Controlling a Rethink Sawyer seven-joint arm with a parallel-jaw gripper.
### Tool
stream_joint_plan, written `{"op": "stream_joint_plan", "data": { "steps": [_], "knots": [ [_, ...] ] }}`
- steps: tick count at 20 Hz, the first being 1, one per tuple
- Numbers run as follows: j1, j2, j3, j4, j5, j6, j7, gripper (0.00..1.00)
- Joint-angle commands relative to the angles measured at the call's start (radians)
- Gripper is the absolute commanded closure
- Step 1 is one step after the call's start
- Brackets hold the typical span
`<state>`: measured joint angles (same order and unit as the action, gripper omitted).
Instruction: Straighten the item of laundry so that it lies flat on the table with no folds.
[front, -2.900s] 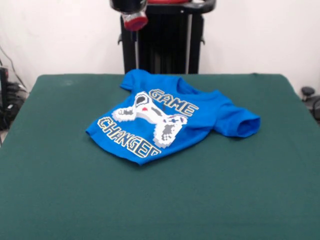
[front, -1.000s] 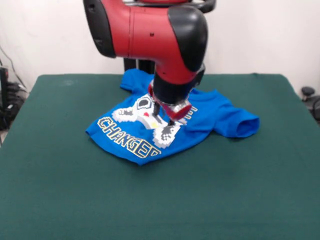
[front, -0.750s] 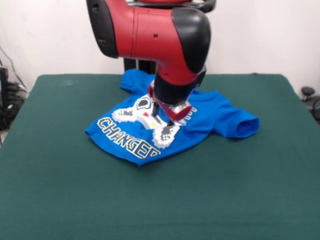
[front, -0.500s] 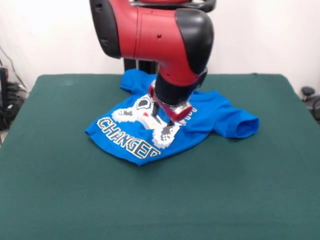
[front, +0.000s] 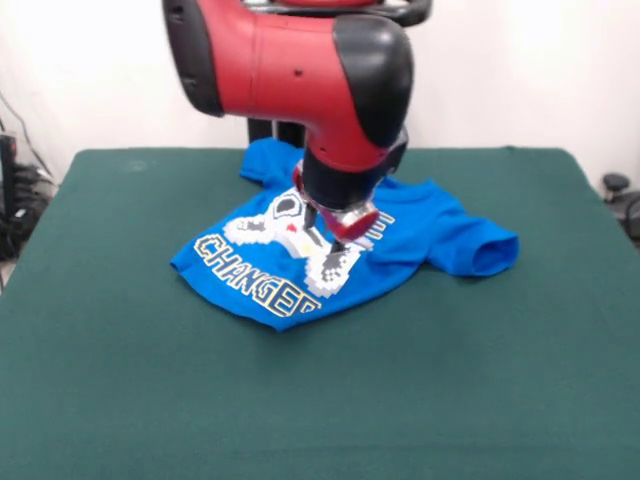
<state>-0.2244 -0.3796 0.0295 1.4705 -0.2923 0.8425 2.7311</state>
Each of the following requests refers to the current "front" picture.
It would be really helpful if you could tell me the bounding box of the blue printed shirt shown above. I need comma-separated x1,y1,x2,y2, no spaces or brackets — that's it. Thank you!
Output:
168,138,521,333

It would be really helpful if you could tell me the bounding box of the black box device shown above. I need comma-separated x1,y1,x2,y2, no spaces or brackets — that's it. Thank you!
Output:
0,133,19,217

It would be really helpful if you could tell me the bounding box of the dark green table cloth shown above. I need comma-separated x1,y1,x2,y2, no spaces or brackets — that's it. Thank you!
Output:
0,146,640,480

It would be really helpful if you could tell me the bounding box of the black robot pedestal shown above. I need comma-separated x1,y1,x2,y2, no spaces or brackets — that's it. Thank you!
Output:
239,0,432,149

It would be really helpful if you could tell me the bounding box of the black cable tangle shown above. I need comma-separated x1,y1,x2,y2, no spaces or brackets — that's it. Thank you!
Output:
0,92,59,262

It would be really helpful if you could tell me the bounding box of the black office chair base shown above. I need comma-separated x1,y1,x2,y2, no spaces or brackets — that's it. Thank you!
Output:
601,172,640,251

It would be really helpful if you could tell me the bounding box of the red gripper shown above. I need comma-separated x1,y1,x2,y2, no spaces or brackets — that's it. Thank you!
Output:
291,162,381,256

